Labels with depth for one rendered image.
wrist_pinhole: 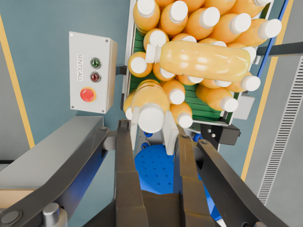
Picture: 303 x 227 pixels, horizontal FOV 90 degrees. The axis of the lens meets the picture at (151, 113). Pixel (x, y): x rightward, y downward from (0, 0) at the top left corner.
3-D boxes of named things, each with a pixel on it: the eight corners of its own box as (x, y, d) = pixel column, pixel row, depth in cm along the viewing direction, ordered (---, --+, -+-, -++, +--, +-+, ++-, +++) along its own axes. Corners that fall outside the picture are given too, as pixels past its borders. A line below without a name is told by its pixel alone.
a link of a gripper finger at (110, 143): (126, 153, 14) (93, 150, 14) (130, 130, 19) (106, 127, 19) (127, 139, 14) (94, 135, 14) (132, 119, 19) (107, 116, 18)
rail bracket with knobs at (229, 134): (204, 131, 68) (213, 143, 58) (208, 116, 66) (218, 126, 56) (224, 134, 69) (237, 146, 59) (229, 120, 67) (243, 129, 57)
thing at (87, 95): (81, 100, 42) (79, 101, 41) (81, 87, 41) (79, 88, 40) (94, 102, 42) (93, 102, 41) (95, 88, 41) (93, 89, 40)
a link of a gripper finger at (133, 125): (133, 151, 16) (126, 150, 16) (137, 124, 23) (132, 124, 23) (137, 125, 15) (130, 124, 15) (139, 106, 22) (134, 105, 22)
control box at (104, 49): (84, 100, 52) (69, 109, 42) (84, 37, 46) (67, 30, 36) (113, 104, 53) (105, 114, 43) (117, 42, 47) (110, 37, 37)
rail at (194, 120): (126, 110, 59) (124, 112, 56) (126, 108, 59) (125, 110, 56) (224, 124, 62) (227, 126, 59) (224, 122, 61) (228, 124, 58)
